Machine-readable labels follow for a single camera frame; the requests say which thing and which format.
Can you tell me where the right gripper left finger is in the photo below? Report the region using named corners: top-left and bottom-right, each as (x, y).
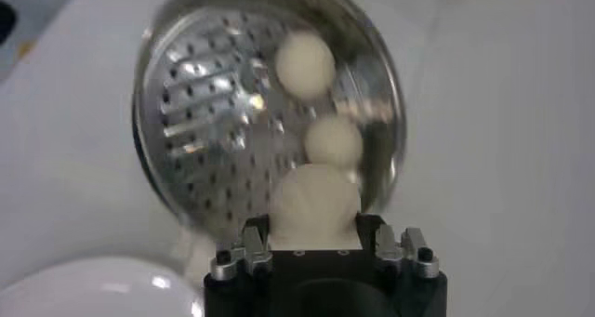
top-left (209, 216), bottom-right (274, 282)

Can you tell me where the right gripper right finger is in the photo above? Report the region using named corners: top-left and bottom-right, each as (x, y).
top-left (355, 214), bottom-right (441, 281)

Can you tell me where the white steamed baozi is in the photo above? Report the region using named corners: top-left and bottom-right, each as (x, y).
top-left (273, 30), bottom-right (337, 100)
top-left (304, 113), bottom-right (364, 170)
top-left (268, 163), bottom-right (363, 251)

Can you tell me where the stainless steel steamer basket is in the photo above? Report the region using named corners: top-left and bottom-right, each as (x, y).
top-left (132, 0), bottom-right (408, 245)

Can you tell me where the white round plate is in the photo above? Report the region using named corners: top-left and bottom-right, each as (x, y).
top-left (0, 256), bottom-right (205, 317)

